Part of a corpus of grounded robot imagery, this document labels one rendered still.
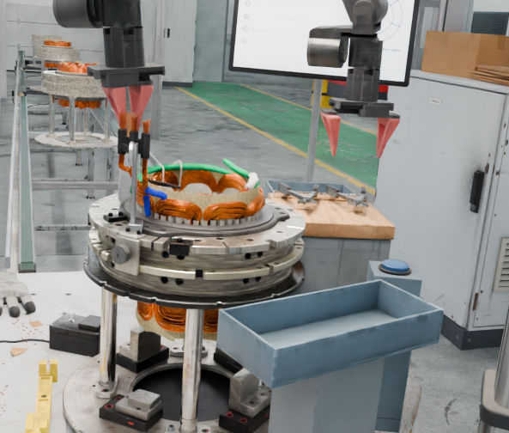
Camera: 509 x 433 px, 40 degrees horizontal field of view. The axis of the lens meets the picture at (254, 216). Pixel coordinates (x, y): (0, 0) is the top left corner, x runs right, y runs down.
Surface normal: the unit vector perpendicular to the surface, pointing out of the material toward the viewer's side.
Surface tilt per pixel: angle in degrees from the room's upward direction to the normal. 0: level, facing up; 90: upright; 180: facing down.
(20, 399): 0
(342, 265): 90
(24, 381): 0
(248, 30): 83
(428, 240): 90
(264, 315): 90
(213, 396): 0
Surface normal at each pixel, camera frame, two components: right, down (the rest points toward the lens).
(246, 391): 0.85, 0.20
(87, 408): 0.07, -0.96
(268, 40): -0.15, 0.13
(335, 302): 0.56, 0.26
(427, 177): -0.95, 0.01
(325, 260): 0.12, 0.27
